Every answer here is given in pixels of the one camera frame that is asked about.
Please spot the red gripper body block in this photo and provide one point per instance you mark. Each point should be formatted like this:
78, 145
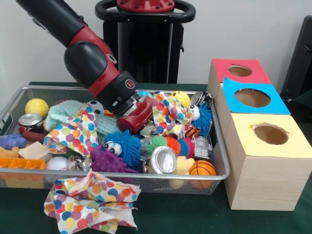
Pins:
137, 116

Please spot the dented silver can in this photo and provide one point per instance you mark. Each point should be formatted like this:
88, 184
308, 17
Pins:
162, 160

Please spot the crushed silver can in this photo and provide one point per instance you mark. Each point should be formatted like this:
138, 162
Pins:
201, 147

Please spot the small yellow duck toy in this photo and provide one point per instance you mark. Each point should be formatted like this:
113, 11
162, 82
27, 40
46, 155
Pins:
184, 166

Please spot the purple spiky ball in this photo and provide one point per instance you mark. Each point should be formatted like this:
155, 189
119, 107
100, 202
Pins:
108, 162

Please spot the rainbow spiky caterpillar toy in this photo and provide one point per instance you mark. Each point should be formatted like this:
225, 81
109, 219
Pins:
171, 145

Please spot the black upright panel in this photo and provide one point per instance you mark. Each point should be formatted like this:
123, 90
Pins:
302, 63

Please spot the red and silver can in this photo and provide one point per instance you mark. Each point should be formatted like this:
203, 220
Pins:
30, 123

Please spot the wooden box with three holes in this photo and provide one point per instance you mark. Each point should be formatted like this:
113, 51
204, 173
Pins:
263, 170

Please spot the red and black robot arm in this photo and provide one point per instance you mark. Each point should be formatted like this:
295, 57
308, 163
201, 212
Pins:
87, 58

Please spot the orange toy building block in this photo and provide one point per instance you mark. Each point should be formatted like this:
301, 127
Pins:
19, 163

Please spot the smooth yellow ball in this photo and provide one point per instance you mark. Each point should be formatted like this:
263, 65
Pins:
36, 107

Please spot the blue spiky ball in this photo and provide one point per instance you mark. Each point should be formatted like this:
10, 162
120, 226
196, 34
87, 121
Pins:
203, 119
124, 146

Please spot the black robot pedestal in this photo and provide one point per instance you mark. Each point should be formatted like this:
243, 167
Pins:
146, 48

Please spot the green cloth side table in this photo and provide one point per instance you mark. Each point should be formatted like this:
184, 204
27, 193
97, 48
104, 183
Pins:
304, 100

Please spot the small white baseball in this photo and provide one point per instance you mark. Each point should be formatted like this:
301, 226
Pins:
57, 163

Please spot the small orange basketball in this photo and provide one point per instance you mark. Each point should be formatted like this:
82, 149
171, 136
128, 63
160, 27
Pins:
202, 168

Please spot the plain wooden cube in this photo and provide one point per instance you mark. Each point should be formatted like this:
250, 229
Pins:
34, 151

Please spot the mint green knitted cloth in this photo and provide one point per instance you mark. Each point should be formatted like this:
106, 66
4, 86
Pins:
63, 113

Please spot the small soccer ball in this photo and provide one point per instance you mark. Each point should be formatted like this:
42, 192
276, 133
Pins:
96, 107

